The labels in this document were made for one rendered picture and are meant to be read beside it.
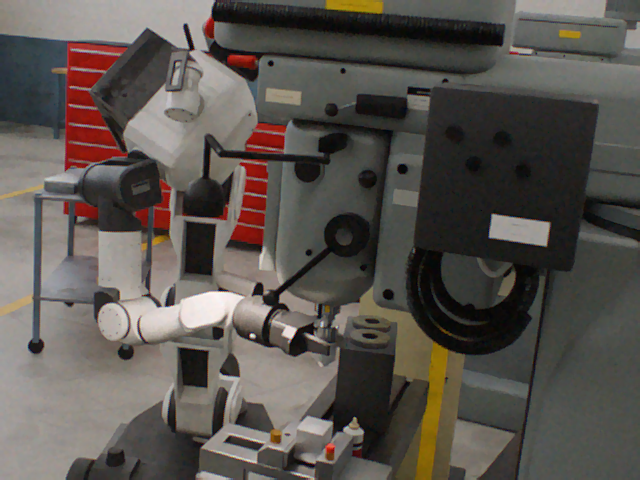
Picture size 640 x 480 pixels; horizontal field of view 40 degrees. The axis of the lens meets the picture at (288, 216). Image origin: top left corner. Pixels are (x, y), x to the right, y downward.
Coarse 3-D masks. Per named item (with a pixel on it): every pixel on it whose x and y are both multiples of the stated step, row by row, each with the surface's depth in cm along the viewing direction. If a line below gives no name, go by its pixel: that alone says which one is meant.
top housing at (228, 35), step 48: (240, 0) 139; (288, 0) 137; (336, 0) 134; (384, 0) 132; (432, 0) 130; (480, 0) 128; (240, 48) 142; (288, 48) 139; (336, 48) 136; (384, 48) 133; (432, 48) 131; (480, 48) 129
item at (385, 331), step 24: (360, 336) 193; (384, 336) 195; (360, 360) 189; (384, 360) 189; (336, 384) 191; (360, 384) 190; (384, 384) 190; (336, 408) 192; (360, 408) 192; (384, 408) 191; (384, 432) 192
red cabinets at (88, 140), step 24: (72, 48) 675; (96, 48) 672; (120, 48) 667; (72, 72) 679; (96, 72) 674; (72, 96) 683; (72, 120) 688; (96, 120) 682; (264, 120) 656; (288, 120) 668; (72, 144) 691; (96, 144) 686; (264, 144) 649; (264, 168) 651; (168, 192) 679; (264, 192) 655; (96, 216) 700; (144, 216) 689; (168, 216) 684; (192, 216) 693; (240, 216) 665; (264, 216) 658; (240, 240) 670
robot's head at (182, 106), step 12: (192, 72) 178; (192, 84) 177; (168, 96) 177; (180, 96) 175; (192, 96) 176; (168, 108) 175; (180, 108) 174; (192, 108) 176; (180, 120) 180; (192, 120) 179
